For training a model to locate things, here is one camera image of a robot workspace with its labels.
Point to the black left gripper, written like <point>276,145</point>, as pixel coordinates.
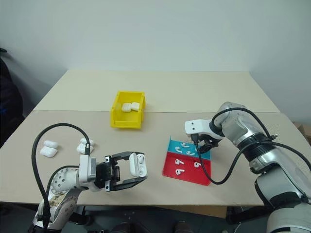
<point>107,173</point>

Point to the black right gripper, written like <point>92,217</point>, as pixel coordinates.
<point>209,140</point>

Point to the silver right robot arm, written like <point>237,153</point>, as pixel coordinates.
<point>279,170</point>

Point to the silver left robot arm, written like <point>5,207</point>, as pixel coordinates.
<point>63,180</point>

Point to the yellow plastic bin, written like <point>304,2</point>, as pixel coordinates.
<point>126,120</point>

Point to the white earbud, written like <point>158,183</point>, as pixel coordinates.
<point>197,164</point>
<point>179,171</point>
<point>178,149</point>
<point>190,153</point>
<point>178,161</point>
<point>140,159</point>
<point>185,145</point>

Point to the red plastic tray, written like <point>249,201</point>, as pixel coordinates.
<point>189,174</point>

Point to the blue plastic tray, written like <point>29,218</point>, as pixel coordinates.
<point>173,146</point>

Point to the brown rounded shape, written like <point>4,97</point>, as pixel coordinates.
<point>183,227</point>

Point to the brown cardboard box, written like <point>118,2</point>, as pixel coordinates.
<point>303,131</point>

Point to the dark clothed person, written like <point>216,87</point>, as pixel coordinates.
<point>9,102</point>

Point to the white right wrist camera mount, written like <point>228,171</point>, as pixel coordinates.
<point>196,126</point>

